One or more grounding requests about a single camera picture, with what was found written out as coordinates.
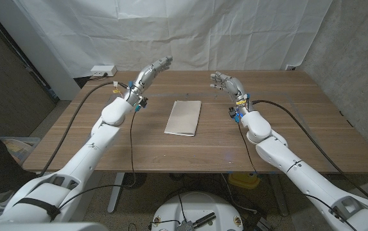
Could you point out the yellow object under table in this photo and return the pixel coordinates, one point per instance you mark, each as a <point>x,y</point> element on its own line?
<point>244,180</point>

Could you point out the white power strip box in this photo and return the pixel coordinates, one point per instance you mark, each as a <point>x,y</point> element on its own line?
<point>103,70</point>

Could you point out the white wrinkled backdrop sheet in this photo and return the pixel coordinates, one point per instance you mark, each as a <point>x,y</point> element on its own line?
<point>171,32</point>

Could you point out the small white canvas paper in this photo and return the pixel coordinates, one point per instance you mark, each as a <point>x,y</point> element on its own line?
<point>183,117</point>

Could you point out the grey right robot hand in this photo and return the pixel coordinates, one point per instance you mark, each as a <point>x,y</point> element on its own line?
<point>233,86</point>

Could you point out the white table leg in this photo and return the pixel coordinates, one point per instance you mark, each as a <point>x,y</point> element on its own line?
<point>116,192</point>

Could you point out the black tool on base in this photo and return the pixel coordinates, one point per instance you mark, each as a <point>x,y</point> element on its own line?
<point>204,219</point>

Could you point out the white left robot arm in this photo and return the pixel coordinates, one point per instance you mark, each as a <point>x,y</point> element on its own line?
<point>87,154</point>

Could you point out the clear plastic storage bin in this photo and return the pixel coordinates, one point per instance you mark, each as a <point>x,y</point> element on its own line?
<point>26,144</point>

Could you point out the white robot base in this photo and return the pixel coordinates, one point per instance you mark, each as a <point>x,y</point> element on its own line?
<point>199,205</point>

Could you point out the black round floor fan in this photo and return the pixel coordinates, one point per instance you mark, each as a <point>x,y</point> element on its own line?
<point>134,180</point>

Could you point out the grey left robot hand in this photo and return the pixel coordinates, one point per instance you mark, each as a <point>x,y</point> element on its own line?
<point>145,77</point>

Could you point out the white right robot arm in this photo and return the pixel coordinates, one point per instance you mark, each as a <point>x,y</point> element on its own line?
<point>286,157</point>

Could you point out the grey table leg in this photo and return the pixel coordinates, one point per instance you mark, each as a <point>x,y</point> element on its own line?
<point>278,195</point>

